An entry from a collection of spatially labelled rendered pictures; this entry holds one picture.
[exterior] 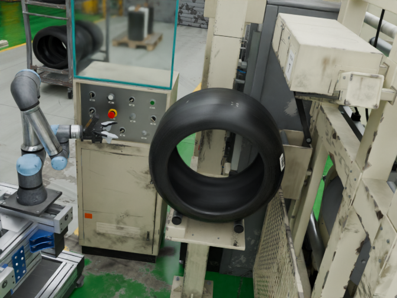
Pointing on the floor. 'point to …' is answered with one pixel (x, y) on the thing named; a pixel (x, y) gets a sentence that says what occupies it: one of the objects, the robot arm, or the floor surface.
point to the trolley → (51, 45)
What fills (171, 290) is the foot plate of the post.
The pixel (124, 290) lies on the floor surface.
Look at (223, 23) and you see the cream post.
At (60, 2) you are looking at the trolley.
